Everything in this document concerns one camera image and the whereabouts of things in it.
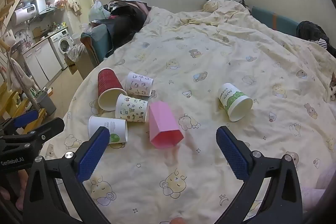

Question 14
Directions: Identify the white kitchen base cabinet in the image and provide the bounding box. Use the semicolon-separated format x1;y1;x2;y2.
22;39;63;88

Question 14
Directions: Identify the pink hexagonal cup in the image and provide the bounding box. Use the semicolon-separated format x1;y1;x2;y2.
148;101;185;149

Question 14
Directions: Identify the black clothes pile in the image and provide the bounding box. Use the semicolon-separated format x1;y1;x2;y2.
104;0;153;58

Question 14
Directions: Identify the white hanging plush cloth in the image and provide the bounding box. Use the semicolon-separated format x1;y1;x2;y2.
7;55;36;90

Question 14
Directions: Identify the white washing machine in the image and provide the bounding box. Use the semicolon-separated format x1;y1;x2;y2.
49;27;75;69

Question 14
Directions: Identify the yellow wooden frame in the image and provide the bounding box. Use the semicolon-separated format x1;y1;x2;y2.
0;81;48;135

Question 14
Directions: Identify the yellow bear print quilt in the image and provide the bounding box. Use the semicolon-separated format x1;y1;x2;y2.
39;0;336;224

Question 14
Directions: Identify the small cat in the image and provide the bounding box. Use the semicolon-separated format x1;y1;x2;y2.
328;73;336;102

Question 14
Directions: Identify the red paper cup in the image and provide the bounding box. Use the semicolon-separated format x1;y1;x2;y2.
98;68;128;111

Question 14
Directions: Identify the dark clothing heap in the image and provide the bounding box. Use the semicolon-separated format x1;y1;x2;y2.
297;21;336;57

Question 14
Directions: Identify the teal padded headboard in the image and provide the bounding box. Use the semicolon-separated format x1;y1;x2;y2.
251;6;301;37

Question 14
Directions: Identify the white cup green round label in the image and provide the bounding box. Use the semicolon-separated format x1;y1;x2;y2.
88;115;129;145

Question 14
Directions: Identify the person's left hand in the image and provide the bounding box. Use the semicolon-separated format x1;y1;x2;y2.
0;170;30;210

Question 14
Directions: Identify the white animal print cup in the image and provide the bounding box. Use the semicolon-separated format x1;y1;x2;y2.
115;93;149;123
125;71;154;97

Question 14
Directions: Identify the striped cloth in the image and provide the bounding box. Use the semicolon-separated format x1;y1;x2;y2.
314;38;329;49

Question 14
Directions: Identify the range hood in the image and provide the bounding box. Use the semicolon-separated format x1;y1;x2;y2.
39;5;61;16

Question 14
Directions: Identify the grey trash bin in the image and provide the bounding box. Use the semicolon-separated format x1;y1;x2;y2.
36;88;57;116

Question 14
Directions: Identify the white plastic bag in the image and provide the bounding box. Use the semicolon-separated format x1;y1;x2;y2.
89;0;111;23

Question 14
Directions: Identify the pink cloth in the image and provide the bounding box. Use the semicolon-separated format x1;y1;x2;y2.
299;166;334;214

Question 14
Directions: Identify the teal armchair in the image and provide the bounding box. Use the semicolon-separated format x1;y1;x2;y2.
80;23;114;67

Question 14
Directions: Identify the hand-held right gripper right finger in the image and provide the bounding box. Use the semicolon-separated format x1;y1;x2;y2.
215;126;303;224

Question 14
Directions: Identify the white water heater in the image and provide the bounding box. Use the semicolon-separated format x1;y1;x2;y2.
13;4;37;25

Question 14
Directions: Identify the cardboard box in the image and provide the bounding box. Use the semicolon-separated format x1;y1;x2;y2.
64;52;80;75

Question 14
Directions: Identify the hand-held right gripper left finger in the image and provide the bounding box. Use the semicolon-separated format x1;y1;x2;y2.
22;126;111;224

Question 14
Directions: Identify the white cup green leafy print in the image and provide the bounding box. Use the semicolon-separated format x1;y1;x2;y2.
217;83;253;122

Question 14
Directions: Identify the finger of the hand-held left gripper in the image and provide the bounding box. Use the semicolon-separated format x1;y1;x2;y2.
0;110;40;136
14;117;65;146

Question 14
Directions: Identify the cream pillow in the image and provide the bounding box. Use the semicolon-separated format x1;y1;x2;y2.
203;0;224;15

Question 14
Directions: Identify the beige hanging cloth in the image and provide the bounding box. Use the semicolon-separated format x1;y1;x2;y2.
69;0;82;17

